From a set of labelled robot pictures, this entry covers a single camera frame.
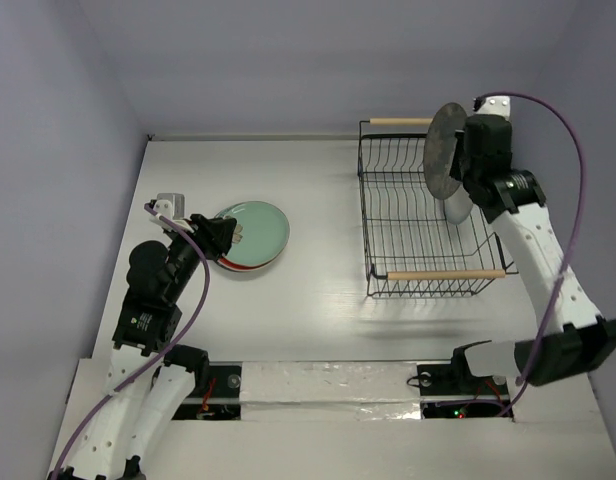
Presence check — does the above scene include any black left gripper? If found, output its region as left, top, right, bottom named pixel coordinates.
left=165, top=213, right=235, bottom=301

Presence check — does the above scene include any red and teal plate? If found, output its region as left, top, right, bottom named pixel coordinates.
left=216, top=257, right=277, bottom=269

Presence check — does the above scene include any dark green marbled plate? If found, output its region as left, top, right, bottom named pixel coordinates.
left=422, top=102, right=467, bottom=200

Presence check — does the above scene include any light green plate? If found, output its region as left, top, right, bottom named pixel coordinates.
left=216, top=201, right=290, bottom=262

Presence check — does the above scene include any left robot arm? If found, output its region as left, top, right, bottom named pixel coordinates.
left=48, top=207, right=237, bottom=479

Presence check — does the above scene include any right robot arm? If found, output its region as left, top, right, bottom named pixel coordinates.
left=448, top=114, right=616, bottom=392

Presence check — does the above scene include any pale blue-grey plate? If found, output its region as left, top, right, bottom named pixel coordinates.
left=443, top=188, right=474, bottom=225

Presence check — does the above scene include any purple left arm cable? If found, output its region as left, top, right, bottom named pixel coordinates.
left=47, top=199, right=212, bottom=476

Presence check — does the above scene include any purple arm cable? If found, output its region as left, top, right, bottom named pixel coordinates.
left=47, top=199, right=212, bottom=476
left=475, top=91, right=589, bottom=419

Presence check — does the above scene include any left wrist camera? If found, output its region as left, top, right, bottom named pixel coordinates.
left=148, top=193, right=185, bottom=221

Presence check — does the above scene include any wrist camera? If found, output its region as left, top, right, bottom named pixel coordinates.
left=148, top=193, right=185, bottom=221
left=473, top=95, right=511, bottom=120

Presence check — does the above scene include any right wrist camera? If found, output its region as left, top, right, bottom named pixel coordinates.
left=473, top=95, right=511, bottom=120

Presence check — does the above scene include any black wire dish rack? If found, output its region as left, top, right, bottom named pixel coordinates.
left=357, top=120, right=517, bottom=298

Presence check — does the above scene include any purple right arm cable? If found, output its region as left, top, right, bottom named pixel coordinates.
left=475, top=91, right=589, bottom=419

